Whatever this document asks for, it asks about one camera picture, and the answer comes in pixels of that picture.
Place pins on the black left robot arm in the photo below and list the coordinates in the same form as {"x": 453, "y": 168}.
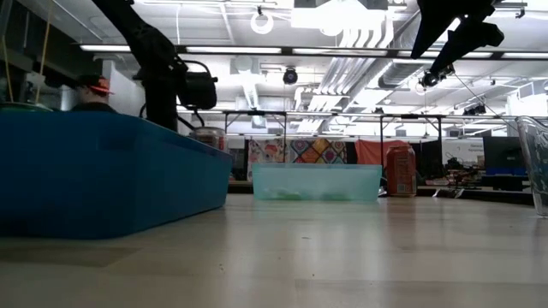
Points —
{"x": 141, "y": 38}

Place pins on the person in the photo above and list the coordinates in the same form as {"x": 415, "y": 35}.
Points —
{"x": 87, "y": 96}

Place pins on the brown wrapped chocolate bar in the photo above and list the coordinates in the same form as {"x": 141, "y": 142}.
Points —
{"x": 447, "y": 193}

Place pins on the black round spotlight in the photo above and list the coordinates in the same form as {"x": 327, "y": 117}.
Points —
{"x": 290, "y": 75}

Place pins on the clear plastic basket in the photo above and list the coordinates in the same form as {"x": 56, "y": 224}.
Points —
{"x": 537, "y": 171}

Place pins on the light green translucent basket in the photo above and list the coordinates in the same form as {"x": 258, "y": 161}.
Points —
{"x": 317, "y": 179}

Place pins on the teal blue plastic basket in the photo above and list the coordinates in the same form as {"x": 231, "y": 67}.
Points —
{"x": 107, "y": 179}

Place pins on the black monitor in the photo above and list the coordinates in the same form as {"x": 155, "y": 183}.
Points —
{"x": 501, "y": 152}

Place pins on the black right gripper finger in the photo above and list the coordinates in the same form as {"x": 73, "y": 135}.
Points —
{"x": 436, "y": 17}
{"x": 479, "y": 34}

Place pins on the colourful patterned quilt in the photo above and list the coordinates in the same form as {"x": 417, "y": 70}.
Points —
{"x": 317, "y": 150}

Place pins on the orange cloth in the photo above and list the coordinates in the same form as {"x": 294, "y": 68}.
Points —
{"x": 370, "y": 152}

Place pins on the black ceiling camera cluster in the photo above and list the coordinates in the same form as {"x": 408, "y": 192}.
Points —
{"x": 428, "y": 80}

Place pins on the silver ventilation duct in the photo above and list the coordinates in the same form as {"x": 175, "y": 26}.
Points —
{"x": 398, "y": 75}

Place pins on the black beam with light strips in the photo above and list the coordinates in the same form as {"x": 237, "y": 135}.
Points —
{"x": 287, "y": 51}

